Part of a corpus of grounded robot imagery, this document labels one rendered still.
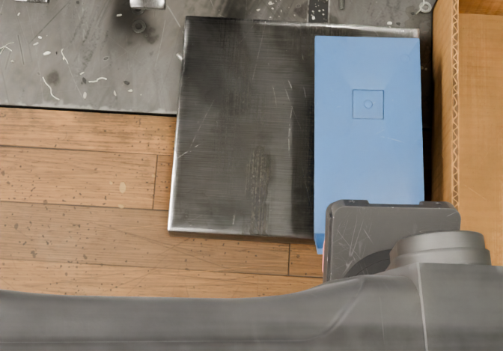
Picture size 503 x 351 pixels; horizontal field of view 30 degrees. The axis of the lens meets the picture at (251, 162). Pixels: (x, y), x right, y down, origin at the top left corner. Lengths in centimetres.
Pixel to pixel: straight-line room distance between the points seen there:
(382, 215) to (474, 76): 25
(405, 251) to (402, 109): 29
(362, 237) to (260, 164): 18
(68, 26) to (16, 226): 15
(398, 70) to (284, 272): 16
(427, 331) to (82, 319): 11
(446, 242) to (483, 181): 35
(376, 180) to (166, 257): 16
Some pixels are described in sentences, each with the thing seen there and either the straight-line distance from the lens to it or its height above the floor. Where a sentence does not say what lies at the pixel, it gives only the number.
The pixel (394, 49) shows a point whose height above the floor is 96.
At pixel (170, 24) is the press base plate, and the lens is 71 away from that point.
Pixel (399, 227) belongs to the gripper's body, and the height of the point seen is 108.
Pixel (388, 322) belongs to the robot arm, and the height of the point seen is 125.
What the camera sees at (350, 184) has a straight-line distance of 60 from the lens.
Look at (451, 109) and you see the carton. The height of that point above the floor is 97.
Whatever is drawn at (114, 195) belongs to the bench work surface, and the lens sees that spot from 67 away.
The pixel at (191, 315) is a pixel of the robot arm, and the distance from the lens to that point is 26.
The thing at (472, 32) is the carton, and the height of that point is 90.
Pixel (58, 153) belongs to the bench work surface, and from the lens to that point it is 69.
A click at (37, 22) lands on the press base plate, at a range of 73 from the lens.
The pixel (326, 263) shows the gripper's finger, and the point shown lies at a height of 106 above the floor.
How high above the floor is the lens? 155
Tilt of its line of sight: 74 degrees down
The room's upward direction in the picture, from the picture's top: straight up
